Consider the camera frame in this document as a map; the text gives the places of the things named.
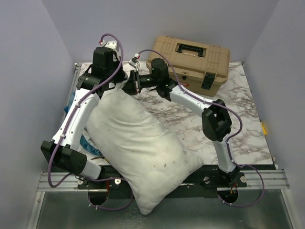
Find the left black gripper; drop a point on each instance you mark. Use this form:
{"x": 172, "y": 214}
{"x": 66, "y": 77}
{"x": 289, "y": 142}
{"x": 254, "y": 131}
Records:
{"x": 121, "y": 77}

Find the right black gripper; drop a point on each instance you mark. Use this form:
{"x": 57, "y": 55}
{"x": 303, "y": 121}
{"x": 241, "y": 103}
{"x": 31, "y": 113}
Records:
{"x": 132, "y": 87}

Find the white pillow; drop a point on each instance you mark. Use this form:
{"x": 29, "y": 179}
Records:
{"x": 150, "y": 158}

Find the white pillowcase blue trim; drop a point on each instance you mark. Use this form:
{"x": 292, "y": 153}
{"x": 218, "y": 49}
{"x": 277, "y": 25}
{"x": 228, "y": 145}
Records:
{"x": 85, "y": 141}

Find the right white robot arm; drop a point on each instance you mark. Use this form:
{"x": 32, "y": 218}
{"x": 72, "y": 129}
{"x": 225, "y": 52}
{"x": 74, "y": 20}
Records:
{"x": 216, "y": 122}

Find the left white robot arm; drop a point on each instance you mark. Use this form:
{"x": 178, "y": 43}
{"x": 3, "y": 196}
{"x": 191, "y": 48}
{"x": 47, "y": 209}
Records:
{"x": 62, "y": 151}

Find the tan plastic toolbox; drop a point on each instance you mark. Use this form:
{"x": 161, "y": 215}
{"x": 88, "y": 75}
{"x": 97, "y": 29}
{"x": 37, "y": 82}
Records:
{"x": 201, "y": 68}

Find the yellow handled pliers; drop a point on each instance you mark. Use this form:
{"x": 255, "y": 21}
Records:
{"x": 98, "y": 157}

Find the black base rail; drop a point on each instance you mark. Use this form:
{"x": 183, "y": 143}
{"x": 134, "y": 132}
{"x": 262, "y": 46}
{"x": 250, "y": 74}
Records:
{"x": 207, "y": 182}

